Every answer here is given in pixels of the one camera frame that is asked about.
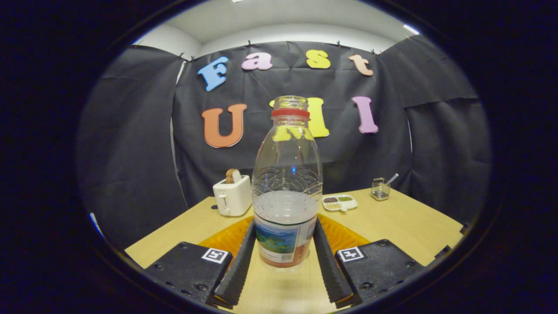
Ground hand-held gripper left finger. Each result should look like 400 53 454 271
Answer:
143 216 257 307

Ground white divided dish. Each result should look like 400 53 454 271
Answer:
322 194 358 212

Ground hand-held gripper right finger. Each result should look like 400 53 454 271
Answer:
313 214 427 307

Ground clear plastic juice bottle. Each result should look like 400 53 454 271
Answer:
252 96 323 268

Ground black backdrop cloth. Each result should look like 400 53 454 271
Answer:
75 35 493 251

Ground wooden table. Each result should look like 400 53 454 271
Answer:
125 188 463 312

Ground white toaster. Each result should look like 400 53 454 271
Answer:
213 175 253 217

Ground small wire basket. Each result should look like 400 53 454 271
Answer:
371 177 391 201

